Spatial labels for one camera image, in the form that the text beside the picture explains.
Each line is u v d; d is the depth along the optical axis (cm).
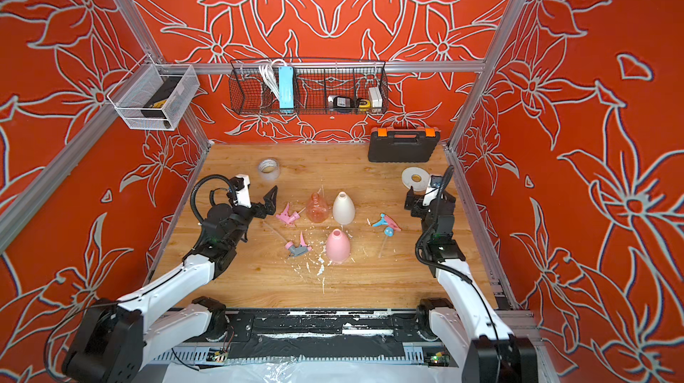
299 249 87
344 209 88
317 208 99
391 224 93
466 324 45
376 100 90
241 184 68
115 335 40
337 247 79
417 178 107
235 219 62
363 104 94
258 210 71
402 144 100
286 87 90
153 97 82
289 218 95
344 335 73
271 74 87
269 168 110
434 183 67
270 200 73
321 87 98
